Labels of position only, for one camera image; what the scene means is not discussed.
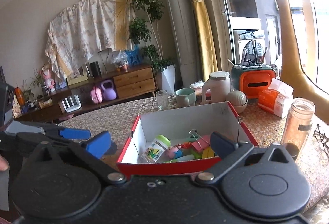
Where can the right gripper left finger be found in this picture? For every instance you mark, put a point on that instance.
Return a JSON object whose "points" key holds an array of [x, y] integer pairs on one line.
{"points": [[89, 153]]}

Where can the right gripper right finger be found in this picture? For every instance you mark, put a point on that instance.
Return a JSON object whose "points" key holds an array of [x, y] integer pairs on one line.
{"points": [[231, 153]]}

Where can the red binder clip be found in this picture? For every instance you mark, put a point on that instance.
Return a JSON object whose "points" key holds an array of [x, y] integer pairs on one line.
{"points": [[201, 142]]}

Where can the pink pig toy bottle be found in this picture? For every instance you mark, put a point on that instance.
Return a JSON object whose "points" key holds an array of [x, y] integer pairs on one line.
{"points": [[173, 154]]}

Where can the green-lid seasoning jar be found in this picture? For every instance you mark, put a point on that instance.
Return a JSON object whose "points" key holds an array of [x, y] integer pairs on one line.
{"points": [[156, 149]]}

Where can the person's left hand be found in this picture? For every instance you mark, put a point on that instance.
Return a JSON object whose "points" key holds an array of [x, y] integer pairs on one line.
{"points": [[4, 165]]}

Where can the patterned lace tablecloth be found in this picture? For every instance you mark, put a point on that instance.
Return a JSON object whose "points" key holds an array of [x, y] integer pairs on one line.
{"points": [[265, 127]]}

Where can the green white marker pen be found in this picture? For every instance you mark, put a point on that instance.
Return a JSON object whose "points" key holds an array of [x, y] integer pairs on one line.
{"points": [[183, 158]]}

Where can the white wifi router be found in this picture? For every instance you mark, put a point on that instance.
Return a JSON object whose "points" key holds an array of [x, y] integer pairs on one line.
{"points": [[71, 103]]}

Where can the round cream container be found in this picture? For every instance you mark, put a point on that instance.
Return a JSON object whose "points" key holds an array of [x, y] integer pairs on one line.
{"points": [[238, 99]]}

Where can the red white cardboard box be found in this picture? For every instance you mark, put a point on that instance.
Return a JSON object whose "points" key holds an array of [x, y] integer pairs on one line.
{"points": [[175, 125]]}

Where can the pink toy bag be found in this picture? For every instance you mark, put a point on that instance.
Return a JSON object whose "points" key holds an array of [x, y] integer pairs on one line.
{"points": [[96, 95]]}

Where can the purple kettlebell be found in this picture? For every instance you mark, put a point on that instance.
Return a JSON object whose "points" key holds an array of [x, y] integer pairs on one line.
{"points": [[109, 93]]}

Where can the pink doll figure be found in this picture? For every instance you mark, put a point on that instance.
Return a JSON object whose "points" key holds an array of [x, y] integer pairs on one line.
{"points": [[47, 76]]}

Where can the orange wet wipes pack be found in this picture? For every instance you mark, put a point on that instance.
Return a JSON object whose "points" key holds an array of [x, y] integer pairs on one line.
{"points": [[277, 98]]}

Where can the green ceramic mug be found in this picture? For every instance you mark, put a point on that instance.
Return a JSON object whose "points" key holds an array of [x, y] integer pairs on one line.
{"points": [[185, 97]]}

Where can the clear jar with orange contents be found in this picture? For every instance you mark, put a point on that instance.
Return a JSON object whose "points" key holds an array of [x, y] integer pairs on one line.
{"points": [[297, 126]]}

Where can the orange green tissue box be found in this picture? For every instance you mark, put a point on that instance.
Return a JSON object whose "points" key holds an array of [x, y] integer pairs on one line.
{"points": [[251, 80]]}

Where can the wooden tv cabinet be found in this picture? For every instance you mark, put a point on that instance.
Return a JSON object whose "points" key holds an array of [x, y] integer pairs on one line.
{"points": [[134, 82]]}

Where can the black cylinder speaker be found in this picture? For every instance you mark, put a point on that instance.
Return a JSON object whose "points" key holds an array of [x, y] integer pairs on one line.
{"points": [[95, 69]]}

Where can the clear drinking glass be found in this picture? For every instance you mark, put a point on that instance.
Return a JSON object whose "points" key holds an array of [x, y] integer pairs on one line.
{"points": [[162, 99]]}

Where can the yellow curtain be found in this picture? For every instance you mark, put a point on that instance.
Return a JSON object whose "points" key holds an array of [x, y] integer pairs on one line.
{"points": [[206, 41]]}

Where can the blue plastic basket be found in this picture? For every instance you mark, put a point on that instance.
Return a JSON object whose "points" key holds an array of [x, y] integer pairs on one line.
{"points": [[134, 57]]}

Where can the yellow giraffe plush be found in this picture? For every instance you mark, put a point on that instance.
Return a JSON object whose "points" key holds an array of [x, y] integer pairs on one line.
{"points": [[292, 72]]}

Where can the floral draped cloth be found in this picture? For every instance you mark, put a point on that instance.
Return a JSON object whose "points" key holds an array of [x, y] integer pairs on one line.
{"points": [[82, 30]]}

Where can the white planter with plant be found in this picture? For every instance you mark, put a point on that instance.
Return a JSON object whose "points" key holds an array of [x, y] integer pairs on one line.
{"points": [[145, 30]]}

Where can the white standing air conditioner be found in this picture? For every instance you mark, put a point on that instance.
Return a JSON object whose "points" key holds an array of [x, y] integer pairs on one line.
{"points": [[184, 33]]}

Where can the red figurine keychain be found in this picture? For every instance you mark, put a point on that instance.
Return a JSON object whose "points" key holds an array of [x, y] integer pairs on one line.
{"points": [[184, 146]]}

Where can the wooden photo frame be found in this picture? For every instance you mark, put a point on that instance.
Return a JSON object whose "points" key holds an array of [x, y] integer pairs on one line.
{"points": [[78, 76]]}

